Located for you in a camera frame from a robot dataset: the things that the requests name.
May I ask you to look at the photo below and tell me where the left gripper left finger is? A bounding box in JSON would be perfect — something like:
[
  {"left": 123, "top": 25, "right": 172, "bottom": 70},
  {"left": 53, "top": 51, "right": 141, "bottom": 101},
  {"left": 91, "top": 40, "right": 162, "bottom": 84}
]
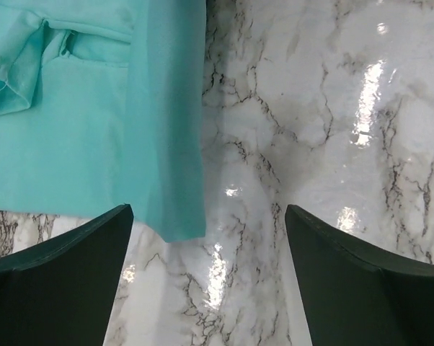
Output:
[{"left": 0, "top": 205, "right": 133, "bottom": 345}]

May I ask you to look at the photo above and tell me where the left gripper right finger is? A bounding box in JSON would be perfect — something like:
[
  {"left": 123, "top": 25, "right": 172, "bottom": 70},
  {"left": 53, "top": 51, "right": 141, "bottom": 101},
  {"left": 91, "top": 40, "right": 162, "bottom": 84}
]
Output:
[{"left": 285, "top": 205, "right": 434, "bottom": 345}]

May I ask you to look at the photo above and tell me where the teal t shirt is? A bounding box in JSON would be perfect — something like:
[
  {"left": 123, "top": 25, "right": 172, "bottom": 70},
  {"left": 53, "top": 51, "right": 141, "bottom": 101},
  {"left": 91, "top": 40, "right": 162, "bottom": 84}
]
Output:
[{"left": 0, "top": 1, "right": 206, "bottom": 242}]

